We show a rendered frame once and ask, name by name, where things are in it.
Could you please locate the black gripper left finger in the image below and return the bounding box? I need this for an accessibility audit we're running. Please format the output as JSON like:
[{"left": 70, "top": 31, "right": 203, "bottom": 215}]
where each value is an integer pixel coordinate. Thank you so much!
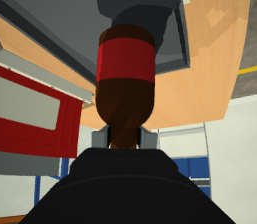
[{"left": 91, "top": 125, "right": 111, "bottom": 148}]

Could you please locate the dark brown bottle with red label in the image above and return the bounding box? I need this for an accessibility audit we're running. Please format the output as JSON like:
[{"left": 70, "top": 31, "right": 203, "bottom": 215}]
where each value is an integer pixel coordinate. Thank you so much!
[{"left": 95, "top": 24, "right": 155, "bottom": 149}]

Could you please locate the red divided crate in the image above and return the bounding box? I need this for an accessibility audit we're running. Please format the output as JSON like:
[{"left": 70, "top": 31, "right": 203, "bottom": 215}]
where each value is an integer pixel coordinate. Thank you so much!
[{"left": 0, "top": 66, "right": 83, "bottom": 159}]

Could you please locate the grey rectangular tray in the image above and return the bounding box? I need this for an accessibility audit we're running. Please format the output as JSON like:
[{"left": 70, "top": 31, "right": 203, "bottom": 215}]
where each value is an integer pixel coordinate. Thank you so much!
[{"left": 0, "top": 0, "right": 191, "bottom": 86}]

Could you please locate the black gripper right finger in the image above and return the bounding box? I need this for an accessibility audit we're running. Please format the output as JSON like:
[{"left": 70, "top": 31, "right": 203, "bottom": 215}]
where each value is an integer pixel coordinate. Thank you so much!
[{"left": 137, "top": 126, "right": 158, "bottom": 149}]

